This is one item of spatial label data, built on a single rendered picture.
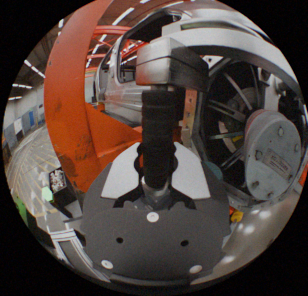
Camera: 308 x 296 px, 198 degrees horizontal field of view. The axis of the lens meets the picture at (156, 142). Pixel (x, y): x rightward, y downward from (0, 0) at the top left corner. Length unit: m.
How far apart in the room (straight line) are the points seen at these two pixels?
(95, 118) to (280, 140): 0.45
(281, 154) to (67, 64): 0.49
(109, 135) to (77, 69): 0.28
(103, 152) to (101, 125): 0.10
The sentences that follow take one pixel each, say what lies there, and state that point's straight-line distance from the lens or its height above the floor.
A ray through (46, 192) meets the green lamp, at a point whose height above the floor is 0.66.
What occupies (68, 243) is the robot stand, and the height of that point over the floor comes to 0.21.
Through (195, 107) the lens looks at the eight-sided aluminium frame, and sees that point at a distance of 0.32.
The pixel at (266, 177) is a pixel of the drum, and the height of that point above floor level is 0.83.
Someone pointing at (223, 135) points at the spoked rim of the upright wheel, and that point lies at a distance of 0.41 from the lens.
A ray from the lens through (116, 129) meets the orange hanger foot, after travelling 0.41.
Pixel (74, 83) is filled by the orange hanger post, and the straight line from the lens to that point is 0.34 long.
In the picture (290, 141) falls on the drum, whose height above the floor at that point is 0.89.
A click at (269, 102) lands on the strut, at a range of 0.30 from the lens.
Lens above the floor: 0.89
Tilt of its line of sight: 29 degrees down
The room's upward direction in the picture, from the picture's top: 2 degrees clockwise
